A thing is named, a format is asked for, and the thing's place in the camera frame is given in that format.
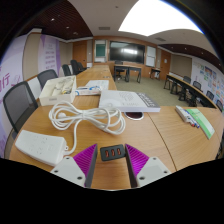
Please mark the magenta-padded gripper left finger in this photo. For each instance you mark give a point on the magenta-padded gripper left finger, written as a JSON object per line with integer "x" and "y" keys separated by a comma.
{"x": 68, "y": 170}

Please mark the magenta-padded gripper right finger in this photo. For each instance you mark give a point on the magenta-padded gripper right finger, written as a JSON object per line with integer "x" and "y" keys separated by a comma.
{"x": 153, "y": 170}

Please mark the black charger with orange ports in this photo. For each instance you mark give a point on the black charger with orange ports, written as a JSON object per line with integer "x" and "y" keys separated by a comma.
{"x": 112, "y": 152}

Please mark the white power strip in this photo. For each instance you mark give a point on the white power strip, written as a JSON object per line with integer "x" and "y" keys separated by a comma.
{"x": 40, "y": 146}

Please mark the dark round table grommet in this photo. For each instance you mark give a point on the dark round table grommet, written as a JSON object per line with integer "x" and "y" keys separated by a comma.
{"x": 134, "y": 116}

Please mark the white marker pack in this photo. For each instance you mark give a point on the white marker pack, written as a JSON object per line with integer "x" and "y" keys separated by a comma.
{"x": 183, "y": 114}

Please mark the green booklet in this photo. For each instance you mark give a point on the green booklet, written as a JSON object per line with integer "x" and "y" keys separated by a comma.
{"x": 200, "y": 121}

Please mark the white open compartment box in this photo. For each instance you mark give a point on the white open compartment box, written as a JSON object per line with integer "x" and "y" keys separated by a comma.
{"x": 56, "y": 99}

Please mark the flat white box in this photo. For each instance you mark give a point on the flat white box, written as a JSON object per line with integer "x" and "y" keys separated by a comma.
{"x": 123, "y": 100}

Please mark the black mesh office chair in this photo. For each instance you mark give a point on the black mesh office chair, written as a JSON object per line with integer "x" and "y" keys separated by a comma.
{"x": 46, "y": 76}
{"x": 18, "y": 103}

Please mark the white paper with blue print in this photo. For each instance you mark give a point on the white paper with blue print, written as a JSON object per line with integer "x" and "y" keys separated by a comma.
{"x": 98, "y": 85}

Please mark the long curved wooden table row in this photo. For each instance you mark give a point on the long curved wooden table row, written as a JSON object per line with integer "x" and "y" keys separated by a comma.
{"x": 180, "y": 83}

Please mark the small wooden side desk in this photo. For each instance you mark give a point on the small wooden side desk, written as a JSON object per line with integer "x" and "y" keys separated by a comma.
{"x": 155, "y": 70}

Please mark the group of black office chairs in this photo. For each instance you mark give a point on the group of black office chairs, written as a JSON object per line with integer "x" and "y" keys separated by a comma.
{"x": 74, "y": 66}

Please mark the black-legged wooden desk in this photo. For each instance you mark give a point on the black-legged wooden desk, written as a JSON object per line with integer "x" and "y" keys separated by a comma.
{"x": 128, "y": 67}

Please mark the brown wooden door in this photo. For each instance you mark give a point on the brown wooden door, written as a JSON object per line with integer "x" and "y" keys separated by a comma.
{"x": 164, "y": 65}

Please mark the large bright ceiling light panel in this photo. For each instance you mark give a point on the large bright ceiling light panel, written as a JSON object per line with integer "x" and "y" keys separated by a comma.
{"x": 156, "y": 18}

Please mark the colourful wall posters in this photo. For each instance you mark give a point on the colourful wall posters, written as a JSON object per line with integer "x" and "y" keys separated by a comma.
{"x": 210, "y": 76}

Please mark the white wall board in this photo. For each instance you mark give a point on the white wall board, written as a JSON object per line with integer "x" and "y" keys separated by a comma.
{"x": 150, "y": 56}

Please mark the narrow purple white wall banner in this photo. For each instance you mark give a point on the narrow purple white wall banner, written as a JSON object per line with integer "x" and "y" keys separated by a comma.
{"x": 48, "y": 55}

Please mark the large purple white wall banner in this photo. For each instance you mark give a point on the large purple white wall banner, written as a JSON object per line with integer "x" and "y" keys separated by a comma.
{"x": 10, "y": 66}

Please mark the large black wall screen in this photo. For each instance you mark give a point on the large black wall screen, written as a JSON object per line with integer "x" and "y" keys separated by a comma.
{"x": 126, "y": 52}

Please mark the green framed wall board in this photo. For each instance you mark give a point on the green framed wall board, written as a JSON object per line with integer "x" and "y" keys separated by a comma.
{"x": 100, "y": 51}

